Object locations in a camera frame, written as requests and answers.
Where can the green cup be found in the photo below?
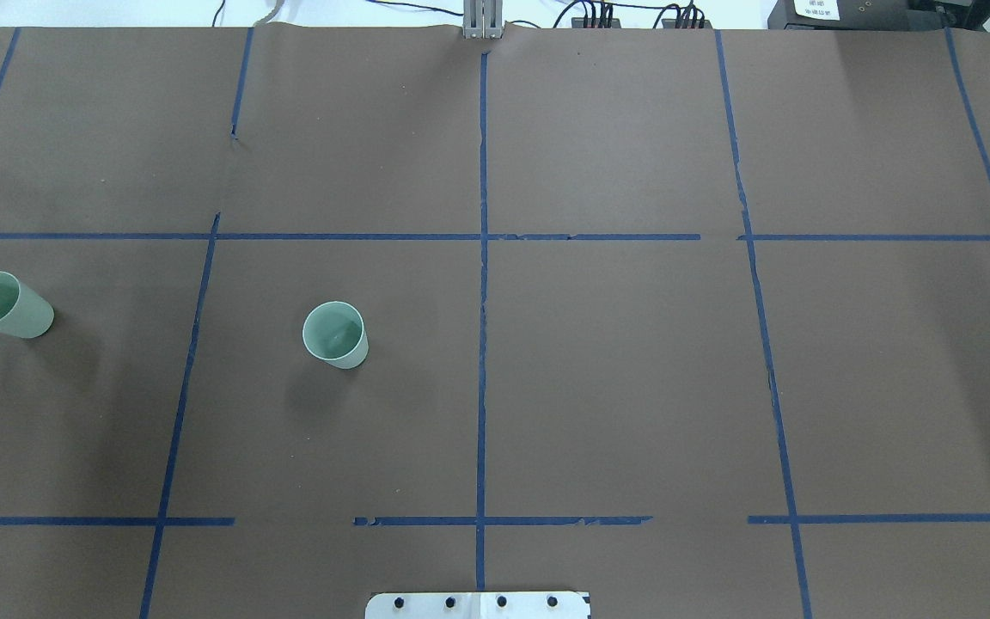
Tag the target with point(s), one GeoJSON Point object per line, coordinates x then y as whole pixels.
{"type": "Point", "coordinates": [24, 313]}
{"type": "Point", "coordinates": [334, 332]}

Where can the brown paper table cover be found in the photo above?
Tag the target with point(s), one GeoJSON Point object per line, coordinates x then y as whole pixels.
{"type": "Point", "coordinates": [695, 322]}

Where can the aluminium frame post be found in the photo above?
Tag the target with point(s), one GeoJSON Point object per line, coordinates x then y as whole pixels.
{"type": "Point", "coordinates": [483, 19]}

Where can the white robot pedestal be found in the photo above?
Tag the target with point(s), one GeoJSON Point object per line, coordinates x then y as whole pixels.
{"type": "Point", "coordinates": [480, 604]}

